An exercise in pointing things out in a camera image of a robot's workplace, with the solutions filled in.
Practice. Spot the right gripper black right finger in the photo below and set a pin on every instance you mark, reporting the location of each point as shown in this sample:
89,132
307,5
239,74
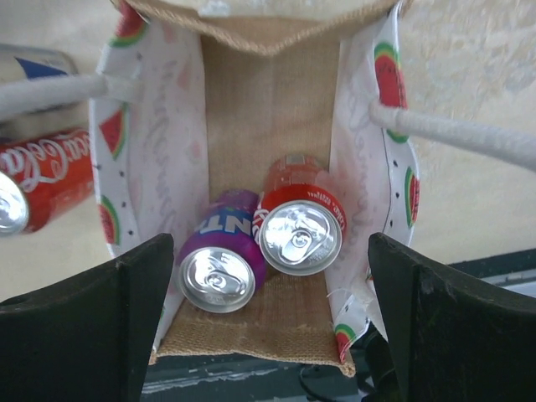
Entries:
452,337

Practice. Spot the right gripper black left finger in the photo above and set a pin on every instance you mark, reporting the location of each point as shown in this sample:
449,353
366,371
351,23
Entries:
88,337

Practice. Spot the purple soda can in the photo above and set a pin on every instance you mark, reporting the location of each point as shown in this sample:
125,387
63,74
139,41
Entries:
220,265

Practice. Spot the red soda can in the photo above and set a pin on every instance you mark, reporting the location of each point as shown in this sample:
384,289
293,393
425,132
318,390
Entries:
44,178
300,222

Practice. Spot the brown canvas tote bag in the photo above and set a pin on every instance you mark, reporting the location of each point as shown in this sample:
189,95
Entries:
223,98

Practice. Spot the white can red tab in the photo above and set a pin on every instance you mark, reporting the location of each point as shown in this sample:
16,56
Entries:
28,76

